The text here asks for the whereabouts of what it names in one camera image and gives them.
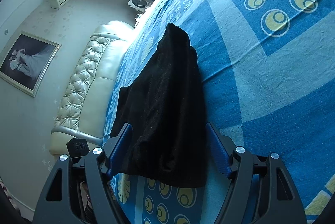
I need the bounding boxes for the framed black white photo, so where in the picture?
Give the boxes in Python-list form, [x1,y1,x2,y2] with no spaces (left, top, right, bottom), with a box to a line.
[1,31,61,97]

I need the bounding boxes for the blue patterned bed cover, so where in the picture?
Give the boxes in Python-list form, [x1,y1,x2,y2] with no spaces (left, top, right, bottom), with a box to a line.
[103,0,334,223]

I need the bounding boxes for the white desk fan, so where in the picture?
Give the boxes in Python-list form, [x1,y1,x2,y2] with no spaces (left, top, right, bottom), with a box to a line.
[127,0,152,13]

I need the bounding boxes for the black pants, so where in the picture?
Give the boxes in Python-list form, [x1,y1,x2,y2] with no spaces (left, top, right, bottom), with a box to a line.
[111,24,207,188]

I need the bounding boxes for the cream tufted leather headboard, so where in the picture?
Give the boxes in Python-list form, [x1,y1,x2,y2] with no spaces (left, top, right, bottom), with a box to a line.
[49,21,133,157]

